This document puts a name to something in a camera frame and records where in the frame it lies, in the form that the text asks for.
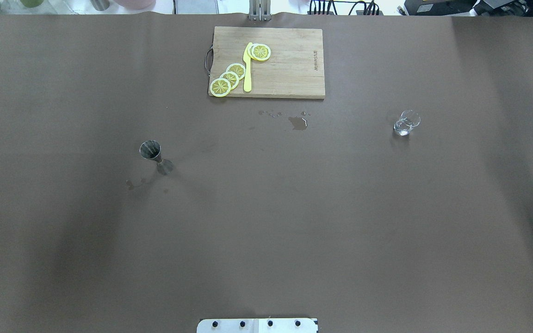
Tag steel double jigger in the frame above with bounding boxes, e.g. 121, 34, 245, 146
139, 141, 175, 175

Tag clear glass measuring cup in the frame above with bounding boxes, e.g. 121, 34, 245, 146
393, 110, 421, 136

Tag yellow plastic knife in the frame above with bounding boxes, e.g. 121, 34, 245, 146
242, 42, 253, 93

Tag wooden cutting board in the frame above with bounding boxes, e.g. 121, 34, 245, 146
210, 26, 326, 99

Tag lemon slice near knife blade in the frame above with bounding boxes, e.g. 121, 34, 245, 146
249, 43, 272, 62

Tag black power strip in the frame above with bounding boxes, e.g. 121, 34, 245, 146
306, 0, 383, 16

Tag aluminium frame post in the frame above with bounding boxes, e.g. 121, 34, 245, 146
248, 0, 272, 22

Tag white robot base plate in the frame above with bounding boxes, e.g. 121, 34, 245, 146
196, 318, 319, 333

